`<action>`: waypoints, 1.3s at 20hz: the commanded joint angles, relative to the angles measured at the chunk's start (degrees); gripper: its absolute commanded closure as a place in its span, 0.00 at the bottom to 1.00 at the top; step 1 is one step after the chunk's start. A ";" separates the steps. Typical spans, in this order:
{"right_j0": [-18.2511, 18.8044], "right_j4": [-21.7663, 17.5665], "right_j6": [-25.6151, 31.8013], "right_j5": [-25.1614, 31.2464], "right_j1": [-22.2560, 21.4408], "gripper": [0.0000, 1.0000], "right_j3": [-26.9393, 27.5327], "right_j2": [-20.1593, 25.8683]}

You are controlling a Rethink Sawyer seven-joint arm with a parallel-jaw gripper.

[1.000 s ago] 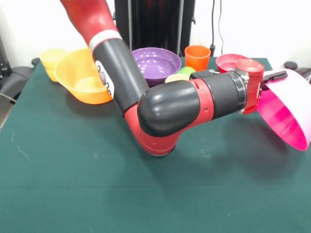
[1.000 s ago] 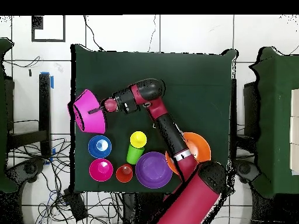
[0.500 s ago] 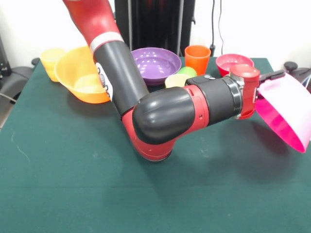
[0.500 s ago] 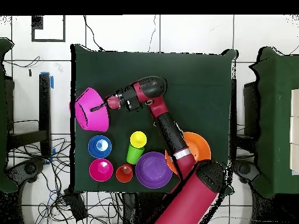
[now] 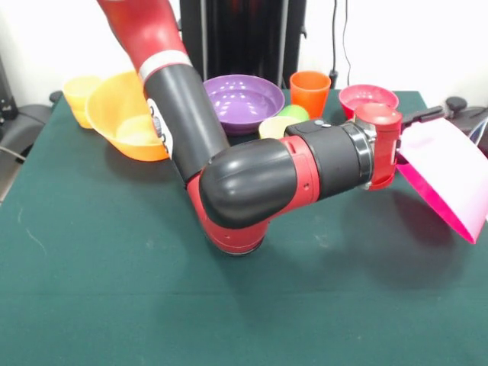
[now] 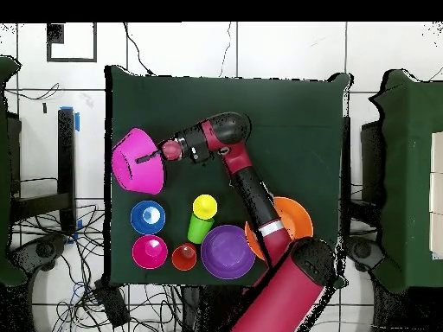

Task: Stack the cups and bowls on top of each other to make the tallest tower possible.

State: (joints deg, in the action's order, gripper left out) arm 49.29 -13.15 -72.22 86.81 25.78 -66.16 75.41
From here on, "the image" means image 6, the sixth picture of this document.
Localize large orange bowl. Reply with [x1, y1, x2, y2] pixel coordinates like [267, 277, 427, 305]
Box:
[244, 195, 315, 263]

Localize dark green table cloth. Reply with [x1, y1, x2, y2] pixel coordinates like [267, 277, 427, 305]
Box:
[104, 64, 354, 290]

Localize tangle of black cables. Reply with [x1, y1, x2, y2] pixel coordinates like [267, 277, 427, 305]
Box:
[13, 203, 184, 332]

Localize blue bowl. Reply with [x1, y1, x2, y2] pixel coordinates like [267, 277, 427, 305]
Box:
[130, 200, 167, 235]

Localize black floor cable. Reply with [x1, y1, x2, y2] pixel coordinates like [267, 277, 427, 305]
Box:
[123, 22, 156, 76]

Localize black upright stand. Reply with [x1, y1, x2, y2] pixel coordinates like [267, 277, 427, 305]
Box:
[9, 107, 78, 234]

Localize black power adapter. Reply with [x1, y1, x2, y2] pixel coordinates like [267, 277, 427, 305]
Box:
[93, 278, 132, 329]

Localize black office chair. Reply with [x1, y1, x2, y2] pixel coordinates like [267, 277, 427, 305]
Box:
[8, 233, 67, 278]
[342, 234, 387, 274]

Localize purple bowl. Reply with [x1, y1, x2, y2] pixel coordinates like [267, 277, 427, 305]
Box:
[200, 224, 257, 280]

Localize small crimson bowl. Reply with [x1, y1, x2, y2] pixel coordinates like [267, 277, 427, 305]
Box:
[132, 234, 170, 270]

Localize black square floor frame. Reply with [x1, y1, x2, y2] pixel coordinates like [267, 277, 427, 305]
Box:
[46, 22, 99, 64]

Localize orange cup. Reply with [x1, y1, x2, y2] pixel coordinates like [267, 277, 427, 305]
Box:
[170, 242, 198, 271]

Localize large pink bowl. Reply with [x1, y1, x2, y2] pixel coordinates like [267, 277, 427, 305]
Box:
[111, 127, 166, 195]

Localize black equipment stand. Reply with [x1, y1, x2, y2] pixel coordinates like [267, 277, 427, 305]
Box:
[179, 284, 250, 332]

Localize yellow cup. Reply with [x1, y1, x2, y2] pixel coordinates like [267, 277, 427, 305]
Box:
[192, 194, 219, 221]

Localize green cup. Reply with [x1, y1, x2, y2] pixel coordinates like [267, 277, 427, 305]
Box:
[187, 212, 215, 245]

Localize green cloth side table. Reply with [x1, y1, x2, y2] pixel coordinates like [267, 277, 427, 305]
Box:
[0, 55, 28, 287]
[369, 67, 443, 295]

